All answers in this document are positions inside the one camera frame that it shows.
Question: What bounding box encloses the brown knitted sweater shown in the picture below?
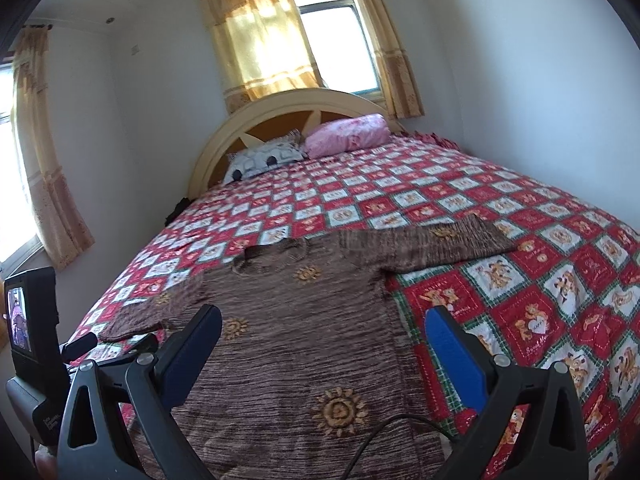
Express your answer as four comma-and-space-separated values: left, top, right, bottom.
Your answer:
100, 216, 513, 479

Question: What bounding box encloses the side window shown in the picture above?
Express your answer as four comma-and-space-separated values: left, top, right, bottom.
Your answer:
0, 63, 41, 276

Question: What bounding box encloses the yellow side window curtain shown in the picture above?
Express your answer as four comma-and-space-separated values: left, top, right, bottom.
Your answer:
12, 26, 94, 270

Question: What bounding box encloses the red checkered bear bedspread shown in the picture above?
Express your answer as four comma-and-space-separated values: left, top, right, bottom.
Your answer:
77, 136, 639, 479

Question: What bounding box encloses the black item beside bed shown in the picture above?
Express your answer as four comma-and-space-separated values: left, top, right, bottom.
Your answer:
164, 197, 192, 226

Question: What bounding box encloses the grey white patterned pillow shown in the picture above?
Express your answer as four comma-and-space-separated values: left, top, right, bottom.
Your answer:
221, 129, 306, 185

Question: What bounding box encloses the cream arched wooden headboard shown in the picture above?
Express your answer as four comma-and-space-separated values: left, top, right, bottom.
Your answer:
186, 88, 404, 200

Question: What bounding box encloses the pink pillow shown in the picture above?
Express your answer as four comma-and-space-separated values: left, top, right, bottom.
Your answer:
303, 114, 392, 159

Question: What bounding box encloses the yellow curtain right of headboard window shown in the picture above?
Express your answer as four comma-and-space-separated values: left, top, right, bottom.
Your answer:
357, 0, 424, 119

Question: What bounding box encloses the yellow curtain of headboard window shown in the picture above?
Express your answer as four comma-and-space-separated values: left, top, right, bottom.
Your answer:
357, 0, 424, 119
200, 0, 321, 114

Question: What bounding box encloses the yellow curtain left of headboard window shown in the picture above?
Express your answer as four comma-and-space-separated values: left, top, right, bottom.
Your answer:
200, 0, 321, 114

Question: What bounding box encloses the headboard window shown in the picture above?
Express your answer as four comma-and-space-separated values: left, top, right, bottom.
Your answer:
294, 0, 380, 96

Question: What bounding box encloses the black cable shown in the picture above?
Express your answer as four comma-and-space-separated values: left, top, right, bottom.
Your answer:
328, 413, 459, 480

